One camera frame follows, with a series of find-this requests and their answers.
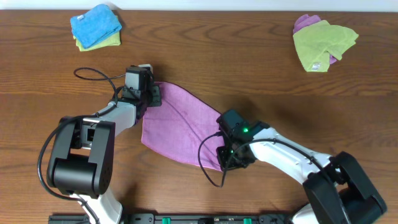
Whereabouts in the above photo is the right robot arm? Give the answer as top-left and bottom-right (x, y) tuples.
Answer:
(216, 110), (387, 223)

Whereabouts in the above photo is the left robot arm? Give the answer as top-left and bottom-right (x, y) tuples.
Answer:
(37, 64), (162, 224)

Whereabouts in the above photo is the blue folded cloth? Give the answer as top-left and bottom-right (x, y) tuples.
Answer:
(70, 4), (122, 49)

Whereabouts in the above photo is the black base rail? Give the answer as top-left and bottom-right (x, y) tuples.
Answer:
(47, 213), (292, 224)

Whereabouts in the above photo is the left black cable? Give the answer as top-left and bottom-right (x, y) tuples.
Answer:
(37, 67), (128, 224)

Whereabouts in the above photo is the purple microfibre cloth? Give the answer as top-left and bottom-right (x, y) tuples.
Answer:
(141, 82), (224, 171)

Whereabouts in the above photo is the green crumpled cloth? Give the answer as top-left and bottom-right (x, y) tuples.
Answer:
(293, 20), (359, 72)

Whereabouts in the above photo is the purple crumpled cloth underneath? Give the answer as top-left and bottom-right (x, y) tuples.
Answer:
(293, 14), (341, 72)

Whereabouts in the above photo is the green folded cloth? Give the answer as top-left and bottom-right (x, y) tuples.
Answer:
(73, 32), (121, 52)

